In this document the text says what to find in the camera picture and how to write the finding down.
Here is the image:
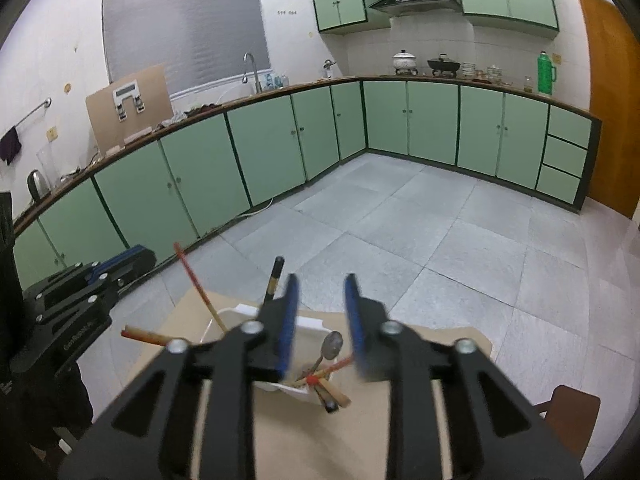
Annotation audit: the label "red orange patterned chopstick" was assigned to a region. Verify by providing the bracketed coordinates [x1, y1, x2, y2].
[120, 325, 171, 347]

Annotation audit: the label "tan bamboo chopstick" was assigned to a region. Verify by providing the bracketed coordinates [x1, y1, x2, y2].
[318, 378, 352, 408]

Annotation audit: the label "black chopstick silver band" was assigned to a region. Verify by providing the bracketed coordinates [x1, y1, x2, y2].
[314, 386, 340, 414]

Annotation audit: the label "red orange star chopstick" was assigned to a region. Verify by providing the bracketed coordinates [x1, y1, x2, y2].
[290, 356, 355, 388]

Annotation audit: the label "silver metal spoon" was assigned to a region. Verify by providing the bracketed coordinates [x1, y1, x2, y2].
[298, 330, 344, 379]

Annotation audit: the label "green lower kitchen cabinets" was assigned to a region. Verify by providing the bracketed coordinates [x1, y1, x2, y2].
[14, 77, 602, 287]

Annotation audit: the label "silver kitchen faucet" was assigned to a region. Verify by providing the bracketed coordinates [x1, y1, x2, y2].
[242, 52, 262, 94]

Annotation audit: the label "brown wooden chair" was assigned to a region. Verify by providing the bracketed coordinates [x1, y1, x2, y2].
[535, 385, 601, 460]

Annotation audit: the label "electric kettle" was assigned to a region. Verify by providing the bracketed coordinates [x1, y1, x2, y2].
[26, 169, 51, 204]

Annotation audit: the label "brown cardboard board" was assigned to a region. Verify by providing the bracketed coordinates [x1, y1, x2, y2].
[86, 65, 174, 155]

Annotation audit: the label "dark hanging towel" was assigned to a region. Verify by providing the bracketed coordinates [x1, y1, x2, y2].
[0, 126, 22, 166]

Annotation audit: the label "white double utensil holder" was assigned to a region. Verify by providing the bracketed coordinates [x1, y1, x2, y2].
[199, 301, 346, 406]

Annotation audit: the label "grey window blind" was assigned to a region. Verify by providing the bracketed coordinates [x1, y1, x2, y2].
[102, 0, 270, 94]

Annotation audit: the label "white cooking pot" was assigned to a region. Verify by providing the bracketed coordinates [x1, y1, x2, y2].
[393, 50, 419, 76]

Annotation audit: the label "black wok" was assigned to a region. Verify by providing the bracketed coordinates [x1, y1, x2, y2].
[427, 53, 461, 78]

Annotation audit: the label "green thermos flask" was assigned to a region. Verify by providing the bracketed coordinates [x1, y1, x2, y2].
[537, 51, 556, 96]

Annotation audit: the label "range hood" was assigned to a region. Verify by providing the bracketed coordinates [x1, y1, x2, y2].
[371, 0, 462, 16]

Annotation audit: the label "brown wooden door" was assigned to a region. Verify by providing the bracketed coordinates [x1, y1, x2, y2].
[579, 0, 639, 218]

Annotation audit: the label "wall towel rail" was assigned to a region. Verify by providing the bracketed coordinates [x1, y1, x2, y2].
[15, 98, 52, 127]

